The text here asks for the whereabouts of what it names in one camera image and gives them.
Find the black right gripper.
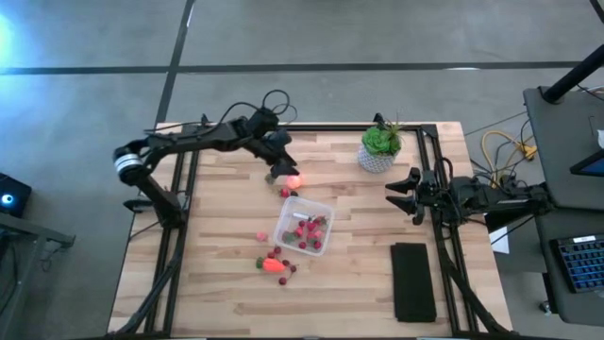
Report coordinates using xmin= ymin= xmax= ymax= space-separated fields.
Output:
xmin=384 ymin=166 xmax=455 ymax=227

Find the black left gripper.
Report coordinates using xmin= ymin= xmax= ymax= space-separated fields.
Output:
xmin=243 ymin=108 xmax=301 ymax=180

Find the clear plastic tupperware container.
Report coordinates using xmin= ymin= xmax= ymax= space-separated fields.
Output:
xmin=272 ymin=195 xmax=336 ymax=258

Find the red strawberry with large leaves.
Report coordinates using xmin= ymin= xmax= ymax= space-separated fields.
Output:
xmin=281 ymin=226 xmax=306 ymax=245

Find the orange toy carrot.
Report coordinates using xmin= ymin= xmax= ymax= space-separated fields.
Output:
xmin=255 ymin=256 xmax=288 ymax=274

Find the succulent in white patterned pot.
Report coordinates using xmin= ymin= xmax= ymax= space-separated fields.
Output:
xmin=357 ymin=115 xmax=406 ymax=174

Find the black rectangular foam mat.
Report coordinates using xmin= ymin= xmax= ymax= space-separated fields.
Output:
xmin=390 ymin=242 xmax=438 ymax=324

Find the white paper sheet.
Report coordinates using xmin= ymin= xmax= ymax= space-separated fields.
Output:
xmin=488 ymin=226 xmax=511 ymax=255

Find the dark grey desk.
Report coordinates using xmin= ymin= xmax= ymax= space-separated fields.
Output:
xmin=522 ymin=86 xmax=604 ymax=212
xmin=532 ymin=205 xmax=604 ymax=327

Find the tablet with blue screen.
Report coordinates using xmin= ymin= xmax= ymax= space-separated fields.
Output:
xmin=569 ymin=149 xmax=604 ymax=179

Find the backlit computer keyboard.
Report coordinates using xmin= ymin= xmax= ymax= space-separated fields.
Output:
xmin=549 ymin=233 xmax=604 ymax=295

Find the black pole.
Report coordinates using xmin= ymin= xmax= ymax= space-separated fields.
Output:
xmin=541 ymin=44 xmax=604 ymax=104

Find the grey side table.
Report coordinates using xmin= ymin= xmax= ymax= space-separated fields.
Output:
xmin=0 ymin=212 xmax=76 ymax=340

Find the black speaker with blue light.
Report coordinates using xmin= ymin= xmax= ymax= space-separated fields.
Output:
xmin=0 ymin=172 xmax=33 ymax=219

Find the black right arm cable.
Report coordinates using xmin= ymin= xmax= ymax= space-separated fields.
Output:
xmin=436 ymin=157 xmax=457 ymax=190

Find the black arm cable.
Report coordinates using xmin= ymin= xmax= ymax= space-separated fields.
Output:
xmin=207 ymin=89 xmax=298 ymax=138
xmin=436 ymin=157 xmax=457 ymax=190

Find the black aluminium table frame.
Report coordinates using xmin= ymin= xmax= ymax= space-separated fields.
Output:
xmin=107 ymin=111 xmax=518 ymax=339

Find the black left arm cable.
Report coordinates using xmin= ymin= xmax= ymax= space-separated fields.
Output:
xmin=207 ymin=89 xmax=298 ymax=138

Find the yellow cable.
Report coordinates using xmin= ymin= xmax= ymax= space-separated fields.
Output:
xmin=479 ymin=129 xmax=539 ymax=190

